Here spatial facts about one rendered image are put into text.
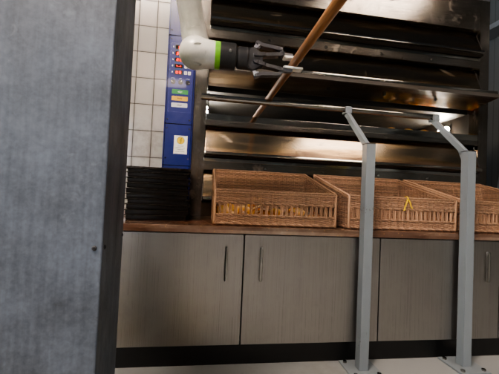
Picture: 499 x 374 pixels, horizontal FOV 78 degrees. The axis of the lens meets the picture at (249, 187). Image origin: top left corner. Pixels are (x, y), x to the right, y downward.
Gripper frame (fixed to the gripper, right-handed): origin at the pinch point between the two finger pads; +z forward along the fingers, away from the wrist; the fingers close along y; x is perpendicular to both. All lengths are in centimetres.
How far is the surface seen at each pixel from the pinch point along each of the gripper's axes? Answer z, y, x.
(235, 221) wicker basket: -16, 59, -24
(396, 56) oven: 88, -46, -74
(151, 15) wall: -65, -52, -74
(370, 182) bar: 39, 40, -14
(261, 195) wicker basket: -5, 48, -24
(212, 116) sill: -27, 3, -74
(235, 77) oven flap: -16, -18, -66
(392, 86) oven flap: 77, -20, -59
